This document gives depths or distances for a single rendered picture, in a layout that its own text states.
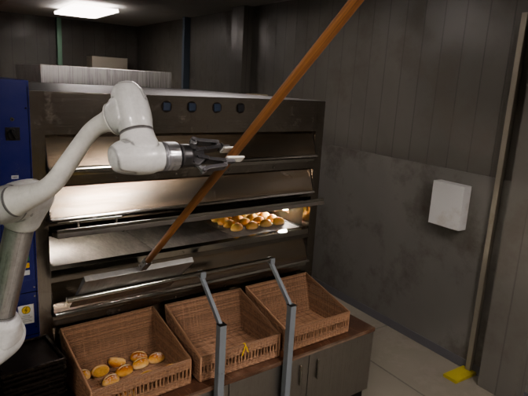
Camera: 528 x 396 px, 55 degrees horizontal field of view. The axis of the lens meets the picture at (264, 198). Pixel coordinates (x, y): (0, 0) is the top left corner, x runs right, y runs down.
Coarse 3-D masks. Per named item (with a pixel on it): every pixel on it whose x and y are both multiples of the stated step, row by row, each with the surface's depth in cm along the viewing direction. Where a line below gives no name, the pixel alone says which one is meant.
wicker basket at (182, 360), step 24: (144, 312) 300; (72, 336) 274; (96, 336) 282; (120, 336) 291; (144, 336) 299; (168, 336) 289; (72, 360) 257; (96, 360) 282; (168, 360) 292; (72, 384) 261; (120, 384) 247; (144, 384) 256; (168, 384) 265
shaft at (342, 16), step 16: (352, 0) 119; (336, 16) 123; (336, 32) 126; (320, 48) 130; (304, 64) 135; (288, 80) 140; (272, 112) 150; (256, 128) 156; (240, 144) 162; (192, 208) 195; (176, 224) 205; (160, 240) 218
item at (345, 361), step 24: (336, 336) 336; (360, 336) 345; (312, 360) 320; (336, 360) 335; (360, 360) 350; (96, 384) 269; (192, 384) 274; (240, 384) 287; (264, 384) 299; (312, 384) 325; (336, 384) 340; (360, 384) 357
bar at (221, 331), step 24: (240, 264) 291; (120, 288) 248; (216, 312) 268; (288, 312) 293; (216, 336) 266; (288, 336) 295; (216, 360) 268; (288, 360) 298; (216, 384) 271; (288, 384) 303
